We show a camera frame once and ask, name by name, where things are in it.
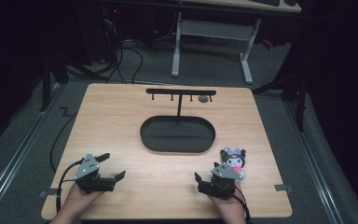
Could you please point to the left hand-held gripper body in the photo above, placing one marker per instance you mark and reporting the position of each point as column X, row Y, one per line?
column 87, row 169

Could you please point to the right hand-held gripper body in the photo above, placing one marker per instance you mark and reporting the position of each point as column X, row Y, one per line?
column 223, row 180

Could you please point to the black hook rack with tray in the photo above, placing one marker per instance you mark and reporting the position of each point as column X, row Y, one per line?
column 177, row 137

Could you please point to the person's right hand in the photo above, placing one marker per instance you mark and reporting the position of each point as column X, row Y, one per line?
column 228, row 207

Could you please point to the person's left hand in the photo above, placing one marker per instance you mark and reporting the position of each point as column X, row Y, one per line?
column 82, row 197

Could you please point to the grey tape tab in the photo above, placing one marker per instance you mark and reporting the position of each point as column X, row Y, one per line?
column 48, row 193
column 282, row 187

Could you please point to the grey round disc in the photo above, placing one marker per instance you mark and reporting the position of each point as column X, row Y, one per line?
column 203, row 99

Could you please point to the black metal stand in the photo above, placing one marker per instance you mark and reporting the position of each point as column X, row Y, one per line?
column 300, row 105
column 45, row 87

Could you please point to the dark computer tower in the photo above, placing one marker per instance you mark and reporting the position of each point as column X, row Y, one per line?
column 104, row 31

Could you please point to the white-legged desk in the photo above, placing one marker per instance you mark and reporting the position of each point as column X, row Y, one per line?
column 213, row 29

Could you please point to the black keyboard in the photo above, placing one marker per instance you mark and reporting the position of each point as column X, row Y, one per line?
column 265, row 2

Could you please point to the black computer mouse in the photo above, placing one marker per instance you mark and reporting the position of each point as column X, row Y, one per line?
column 290, row 2

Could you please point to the metal floor rail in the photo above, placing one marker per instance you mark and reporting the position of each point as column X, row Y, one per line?
column 18, row 149
column 310, row 161

